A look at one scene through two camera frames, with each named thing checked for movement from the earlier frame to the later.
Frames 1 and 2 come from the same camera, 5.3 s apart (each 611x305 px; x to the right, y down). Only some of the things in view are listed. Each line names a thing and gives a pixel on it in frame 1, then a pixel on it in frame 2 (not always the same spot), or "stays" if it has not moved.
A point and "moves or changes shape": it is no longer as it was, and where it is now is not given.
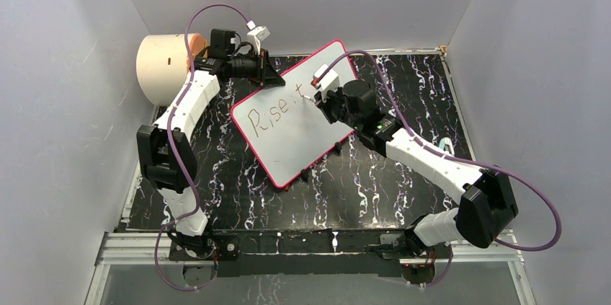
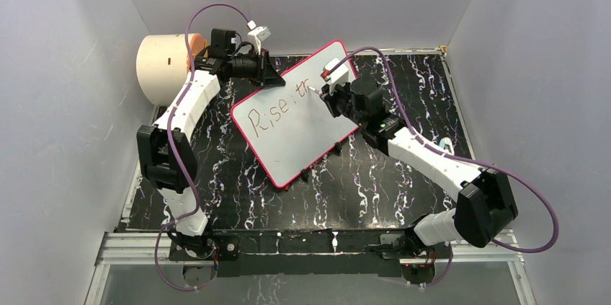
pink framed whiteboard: x=286 y=133 stays
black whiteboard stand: x=304 y=174 stays
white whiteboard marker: x=309 y=98 moves or changes shape
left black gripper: x=266 y=76 stays
